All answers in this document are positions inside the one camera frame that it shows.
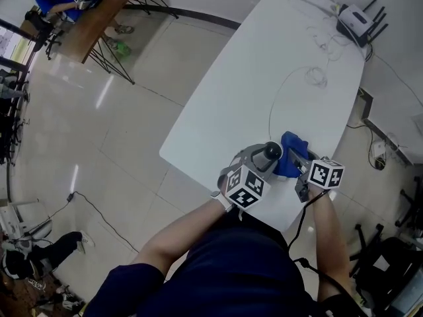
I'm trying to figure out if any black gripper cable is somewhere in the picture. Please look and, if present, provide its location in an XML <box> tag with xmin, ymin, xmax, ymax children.
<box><xmin>287</xmin><ymin>192</ymin><xmax>365</xmax><ymax>310</ymax></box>

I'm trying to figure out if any small black round object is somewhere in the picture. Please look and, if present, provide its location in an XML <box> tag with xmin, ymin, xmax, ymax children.
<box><xmin>264</xmin><ymin>140</ymin><xmax>286</xmax><ymax>162</ymax></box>

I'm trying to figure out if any person's right forearm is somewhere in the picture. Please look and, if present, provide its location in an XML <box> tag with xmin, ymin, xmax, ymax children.
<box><xmin>308</xmin><ymin>189</ymin><xmax>354</xmax><ymax>306</ymax></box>

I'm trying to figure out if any black office chair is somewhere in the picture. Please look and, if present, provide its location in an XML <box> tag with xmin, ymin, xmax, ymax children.
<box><xmin>394</xmin><ymin>176</ymin><xmax>423</xmax><ymax>230</ymax></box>
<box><xmin>348</xmin><ymin>222</ymin><xmax>423</xmax><ymax>310</ymax></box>
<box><xmin>24</xmin><ymin>9</ymin><xmax>64</xmax><ymax>61</ymax></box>

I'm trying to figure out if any wooden desk with black legs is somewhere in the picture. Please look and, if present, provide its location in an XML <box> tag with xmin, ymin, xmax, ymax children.
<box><xmin>60</xmin><ymin>0</ymin><xmax>180</xmax><ymax>86</ymax></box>

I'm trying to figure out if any blue cloth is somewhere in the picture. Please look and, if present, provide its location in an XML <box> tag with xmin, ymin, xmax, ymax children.
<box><xmin>272</xmin><ymin>130</ymin><xmax>310</xmax><ymax>182</ymax></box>

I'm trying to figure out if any long black floor cable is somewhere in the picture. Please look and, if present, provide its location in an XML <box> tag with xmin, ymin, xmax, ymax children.
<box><xmin>32</xmin><ymin>191</ymin><xmax>140</xmax><ymax>254</ymax></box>

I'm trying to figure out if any white router with black antennas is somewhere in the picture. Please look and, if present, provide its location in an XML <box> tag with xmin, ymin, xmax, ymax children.
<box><xmin>336</xmin><ymin>0</ymin><xmax>389</xmax><ymax>49</ymax></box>

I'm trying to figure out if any small green bag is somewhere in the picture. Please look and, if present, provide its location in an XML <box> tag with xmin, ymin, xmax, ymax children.
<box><xmin>115</xmin><ymin>42</ymin><xmax>133</xmax><ymax>57</ymax></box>

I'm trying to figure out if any person's dark blue shirt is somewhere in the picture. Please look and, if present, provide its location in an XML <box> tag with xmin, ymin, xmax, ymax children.
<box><xmin>82</xmin><ymin>209</ymin><xmax>364</xmax><ymax>317</ymax></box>

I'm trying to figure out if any tangled white cable bundle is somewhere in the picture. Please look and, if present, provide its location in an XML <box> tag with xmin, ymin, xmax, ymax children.
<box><xmin>307</xmin><ymin>24</ymin><xmax>345</xmax><ymax>63</ymax></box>

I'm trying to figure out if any person's left forearm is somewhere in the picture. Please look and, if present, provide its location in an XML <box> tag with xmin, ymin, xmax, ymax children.
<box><xmin>132</xmin><ymin>197</ymin><xmax>229</xmax><ymax>277</ymax></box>

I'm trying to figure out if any white wristband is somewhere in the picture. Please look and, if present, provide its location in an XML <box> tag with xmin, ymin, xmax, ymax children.
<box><xmin>210</xmin><ymin>190</ymin><xmax>234</xmax><ymax>213</ymax></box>

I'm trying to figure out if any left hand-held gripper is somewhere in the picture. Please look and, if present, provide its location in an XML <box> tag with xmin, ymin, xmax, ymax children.
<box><xmin>217</xmin><ymin>141</ymin><xmax>279</xmax><ymax>211</ymax></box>

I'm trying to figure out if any white standing desk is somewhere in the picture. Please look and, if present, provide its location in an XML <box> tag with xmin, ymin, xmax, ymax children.
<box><xmin>159</xmin><ymin>0</ymin><xmax>366</xmax><ymax>233</ymax></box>

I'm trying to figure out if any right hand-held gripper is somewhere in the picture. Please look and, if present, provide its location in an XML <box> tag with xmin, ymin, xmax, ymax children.
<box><xmin>287</xmin><ymin>147</ymin><xmax>346</xmax><ymax>204</ymax></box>

